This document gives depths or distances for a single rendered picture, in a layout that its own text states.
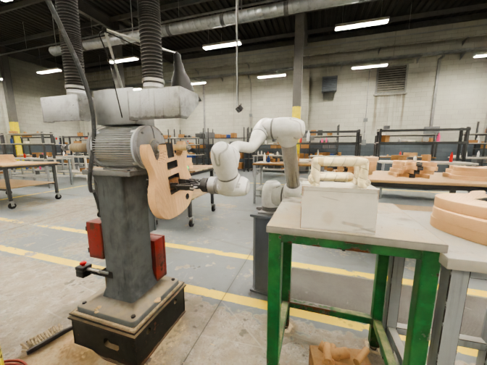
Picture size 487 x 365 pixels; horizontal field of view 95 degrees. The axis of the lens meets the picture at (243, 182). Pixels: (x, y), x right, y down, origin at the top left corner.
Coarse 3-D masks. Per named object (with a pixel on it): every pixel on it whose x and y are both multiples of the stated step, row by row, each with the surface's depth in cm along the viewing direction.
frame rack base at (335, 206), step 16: (304, 192) 87; (320, 192) 85; (336, 192) 84; (352, 192) 82; (368, 192) 81; (304, 208) 88; (320, 208) 86; (336, 208) 85; (352, 208) 83; (368, 208) 82; (304, 224) 89; (320, 224) 87; (336, 224) 86; (352, 224) 84; (368, 224) 83
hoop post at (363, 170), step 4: (364, 164) 81; (368, 164) 81; (360, 168) 82; (364, 168) 81; (368, 168) 81; (360, 172) 82; (364, 172) 81; (360, 176) 82; (364, 176) 82; (360, 180) 82; (364, 180) 82; (360, 184) 83; (364, 184) 82
